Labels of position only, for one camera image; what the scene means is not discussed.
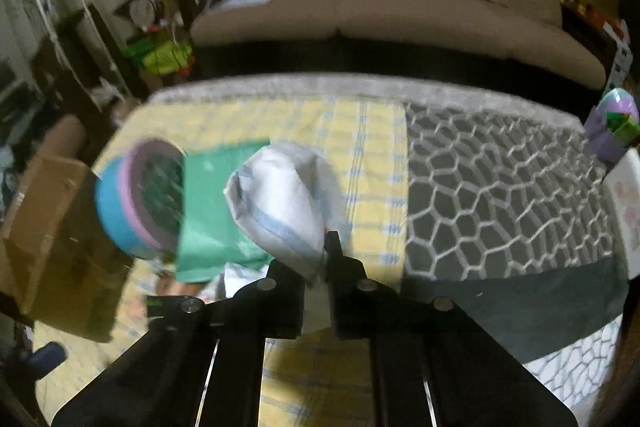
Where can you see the green bag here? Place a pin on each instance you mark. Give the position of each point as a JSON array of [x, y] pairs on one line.
[[165, 57]]

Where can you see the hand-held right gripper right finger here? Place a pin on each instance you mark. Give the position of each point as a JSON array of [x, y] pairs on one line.
[[345, 287]]

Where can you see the grey honeycomb pattern mat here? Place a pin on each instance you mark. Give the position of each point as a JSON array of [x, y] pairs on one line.
[[475, 187]]

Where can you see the yellow plaid tablecloth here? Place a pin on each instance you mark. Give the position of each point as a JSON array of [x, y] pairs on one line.
[[360, 147]]

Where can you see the purple container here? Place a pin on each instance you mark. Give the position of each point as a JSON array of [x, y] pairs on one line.
[[607, 127]]

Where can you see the round pink and blue tin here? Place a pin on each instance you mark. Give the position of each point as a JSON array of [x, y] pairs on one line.
[[150, 192]]

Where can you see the green tissue packet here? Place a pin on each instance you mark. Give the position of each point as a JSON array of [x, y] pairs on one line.
[[205, 217]]

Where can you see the brown cardboard box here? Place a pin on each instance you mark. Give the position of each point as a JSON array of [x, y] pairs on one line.
[[45, 227]]

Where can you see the round white clock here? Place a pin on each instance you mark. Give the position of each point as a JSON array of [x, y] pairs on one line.
[[144, 12]]

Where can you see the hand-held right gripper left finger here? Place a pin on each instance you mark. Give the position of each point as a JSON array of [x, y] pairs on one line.
[[285, 302]]

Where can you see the white floral box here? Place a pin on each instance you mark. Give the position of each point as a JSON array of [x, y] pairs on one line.
[[627, 207]]

